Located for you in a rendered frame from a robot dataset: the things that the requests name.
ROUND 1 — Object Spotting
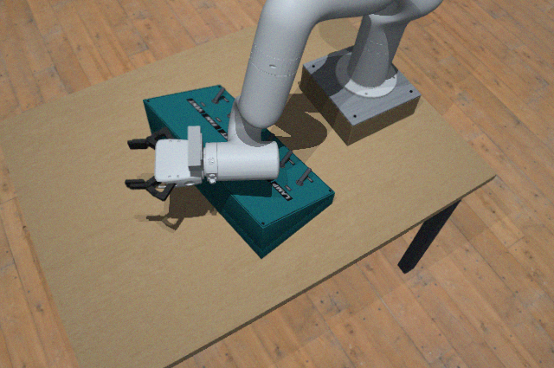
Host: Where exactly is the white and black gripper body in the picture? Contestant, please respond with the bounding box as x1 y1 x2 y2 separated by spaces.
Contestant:
154 139 204 189

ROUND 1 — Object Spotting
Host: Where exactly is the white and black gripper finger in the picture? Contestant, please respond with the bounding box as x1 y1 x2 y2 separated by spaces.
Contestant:
125 176 176 201
127 127 174 150

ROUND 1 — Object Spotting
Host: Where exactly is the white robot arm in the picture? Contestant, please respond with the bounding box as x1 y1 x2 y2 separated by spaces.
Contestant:
188 0 443 184

